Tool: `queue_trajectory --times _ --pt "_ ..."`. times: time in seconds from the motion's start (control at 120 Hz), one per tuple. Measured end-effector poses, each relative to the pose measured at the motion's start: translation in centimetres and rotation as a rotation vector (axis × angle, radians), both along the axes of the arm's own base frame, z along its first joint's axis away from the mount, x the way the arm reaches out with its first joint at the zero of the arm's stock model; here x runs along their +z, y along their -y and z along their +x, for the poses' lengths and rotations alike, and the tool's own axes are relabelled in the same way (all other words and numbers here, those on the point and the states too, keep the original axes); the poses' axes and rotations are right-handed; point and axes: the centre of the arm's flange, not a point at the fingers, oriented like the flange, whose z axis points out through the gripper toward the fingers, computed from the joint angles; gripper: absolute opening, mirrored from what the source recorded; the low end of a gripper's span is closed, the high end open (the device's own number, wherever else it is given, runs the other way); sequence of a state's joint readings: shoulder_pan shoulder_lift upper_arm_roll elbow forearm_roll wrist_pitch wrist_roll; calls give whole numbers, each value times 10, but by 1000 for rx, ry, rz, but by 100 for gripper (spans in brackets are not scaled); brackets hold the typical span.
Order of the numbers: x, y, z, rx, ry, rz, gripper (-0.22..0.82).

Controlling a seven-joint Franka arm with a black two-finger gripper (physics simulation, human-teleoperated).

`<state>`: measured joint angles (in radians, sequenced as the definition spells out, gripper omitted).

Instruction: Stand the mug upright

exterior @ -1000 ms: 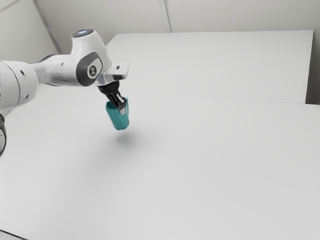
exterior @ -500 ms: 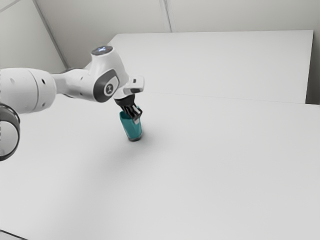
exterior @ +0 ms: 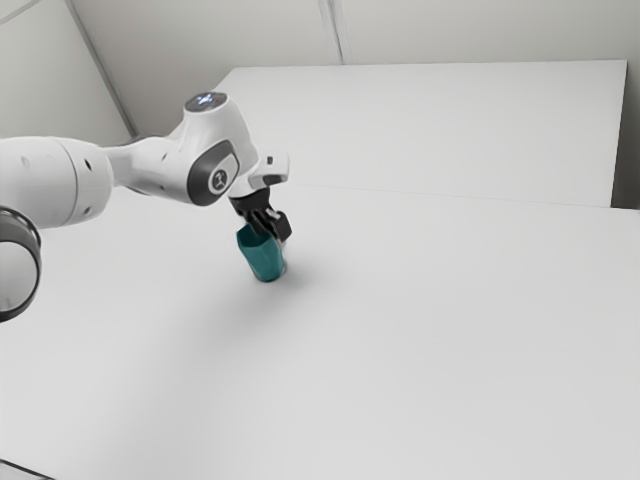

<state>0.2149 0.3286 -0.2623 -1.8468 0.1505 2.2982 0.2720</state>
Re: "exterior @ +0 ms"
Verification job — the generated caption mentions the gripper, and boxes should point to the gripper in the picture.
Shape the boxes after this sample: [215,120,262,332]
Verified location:
[228,184,293,241]

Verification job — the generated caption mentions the teal faceted mug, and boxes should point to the teal faceted mug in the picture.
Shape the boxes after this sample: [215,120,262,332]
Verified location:
[235,224,288,283]

